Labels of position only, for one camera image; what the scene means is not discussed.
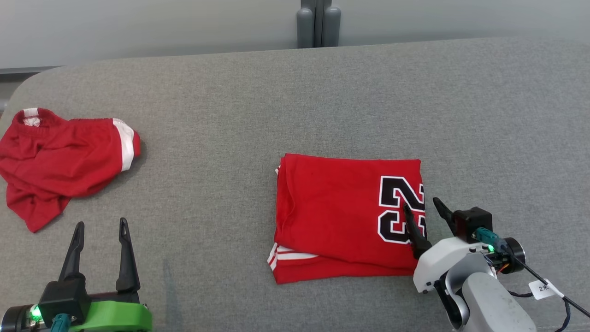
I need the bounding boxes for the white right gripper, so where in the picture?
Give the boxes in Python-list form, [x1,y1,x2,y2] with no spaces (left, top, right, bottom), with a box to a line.
[402,197,489,293]

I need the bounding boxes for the grey partition base rail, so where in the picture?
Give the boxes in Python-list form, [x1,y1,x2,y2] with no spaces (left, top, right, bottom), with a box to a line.
[0,66,63,75]

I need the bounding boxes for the grey metal partition post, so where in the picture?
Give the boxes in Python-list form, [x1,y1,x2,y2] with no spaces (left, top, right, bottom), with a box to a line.
[296,0,342,49]

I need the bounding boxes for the white cable tag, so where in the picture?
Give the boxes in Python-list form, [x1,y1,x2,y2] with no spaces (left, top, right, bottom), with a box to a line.
[529,279,564,300]

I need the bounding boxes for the red basketball jersey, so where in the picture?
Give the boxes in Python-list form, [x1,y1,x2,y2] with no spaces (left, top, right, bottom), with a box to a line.
[267,153,427,285]

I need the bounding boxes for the red shorts with white hem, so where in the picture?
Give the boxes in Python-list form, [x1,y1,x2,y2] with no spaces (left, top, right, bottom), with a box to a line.
[0,108,141,233]

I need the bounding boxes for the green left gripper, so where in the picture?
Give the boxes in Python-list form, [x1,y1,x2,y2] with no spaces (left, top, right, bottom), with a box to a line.
[59,218,153,332]

